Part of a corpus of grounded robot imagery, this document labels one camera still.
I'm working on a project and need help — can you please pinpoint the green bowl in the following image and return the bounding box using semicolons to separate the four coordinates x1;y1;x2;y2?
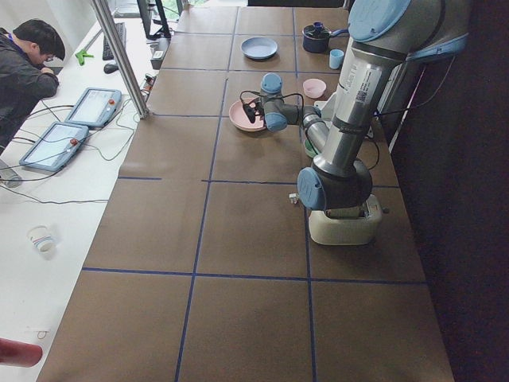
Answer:
303;139;318;158

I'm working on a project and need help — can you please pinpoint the upper teach pendant tablet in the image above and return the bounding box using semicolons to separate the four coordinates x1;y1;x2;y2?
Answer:
65;88;122;130

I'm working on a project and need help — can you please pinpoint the black computer mouse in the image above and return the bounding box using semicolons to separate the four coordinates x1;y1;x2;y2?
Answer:
103;63;119;74

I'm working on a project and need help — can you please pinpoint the bread slice in toaster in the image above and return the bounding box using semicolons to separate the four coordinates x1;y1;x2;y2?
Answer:
325;206;364;220

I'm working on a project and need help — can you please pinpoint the black monitor stand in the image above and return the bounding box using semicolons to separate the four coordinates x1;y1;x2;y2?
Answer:
137;0;172;41

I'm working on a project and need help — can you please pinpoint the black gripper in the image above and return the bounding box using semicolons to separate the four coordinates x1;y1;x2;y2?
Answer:
243;101;265;123

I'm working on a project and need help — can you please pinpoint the pink bowl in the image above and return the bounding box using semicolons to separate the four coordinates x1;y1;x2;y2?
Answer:
302;78;327;99

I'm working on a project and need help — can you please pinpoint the person in dark jacket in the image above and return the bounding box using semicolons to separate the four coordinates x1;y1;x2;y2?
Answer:
0;18;66;150

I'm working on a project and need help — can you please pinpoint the black keyboard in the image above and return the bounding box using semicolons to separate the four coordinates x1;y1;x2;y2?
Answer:
102;21;127;61

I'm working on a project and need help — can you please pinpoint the blue plate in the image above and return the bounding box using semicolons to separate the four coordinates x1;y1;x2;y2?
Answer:
240;37;278;60

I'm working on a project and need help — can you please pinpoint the red cylinder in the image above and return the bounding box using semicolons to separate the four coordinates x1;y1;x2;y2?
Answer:
0;338;43;368

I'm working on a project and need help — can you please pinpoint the lower teach pendant tablet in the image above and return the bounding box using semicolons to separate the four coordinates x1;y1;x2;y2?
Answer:
19;122;89;173

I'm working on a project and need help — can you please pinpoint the aluminium frame post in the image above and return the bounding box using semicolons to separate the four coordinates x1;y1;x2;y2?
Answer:
91;0;150;119

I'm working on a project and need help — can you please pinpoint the light blue cup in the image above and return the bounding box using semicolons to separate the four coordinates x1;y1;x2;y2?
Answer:
328;49;344;69

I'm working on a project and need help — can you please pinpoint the cream toaster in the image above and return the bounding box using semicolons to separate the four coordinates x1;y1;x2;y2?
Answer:
309;194;383;246

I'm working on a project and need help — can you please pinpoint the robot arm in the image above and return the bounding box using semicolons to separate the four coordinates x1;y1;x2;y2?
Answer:
242;1;472;211

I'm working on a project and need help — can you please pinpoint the dark blue saucepan with lid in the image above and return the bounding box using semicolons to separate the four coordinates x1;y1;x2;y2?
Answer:
302;21;348;53

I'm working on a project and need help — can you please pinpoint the pink plate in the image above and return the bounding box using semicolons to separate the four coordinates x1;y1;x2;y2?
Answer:
228;100;266;132

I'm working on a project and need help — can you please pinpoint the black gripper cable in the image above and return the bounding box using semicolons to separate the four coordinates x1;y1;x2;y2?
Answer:
239;90;305;119

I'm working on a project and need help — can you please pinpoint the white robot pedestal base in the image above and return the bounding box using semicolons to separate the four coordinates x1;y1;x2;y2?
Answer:
314;92;336;121

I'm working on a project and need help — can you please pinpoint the teach pendant tablet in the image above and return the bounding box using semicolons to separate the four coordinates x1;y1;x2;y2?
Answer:
65;88;122;130
19;122;89;173

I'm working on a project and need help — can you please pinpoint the green hand tool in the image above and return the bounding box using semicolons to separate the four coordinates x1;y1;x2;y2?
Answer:
75;49;94;66

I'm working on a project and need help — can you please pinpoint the paper cup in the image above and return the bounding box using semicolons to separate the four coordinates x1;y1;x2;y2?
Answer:
27;225;55;254

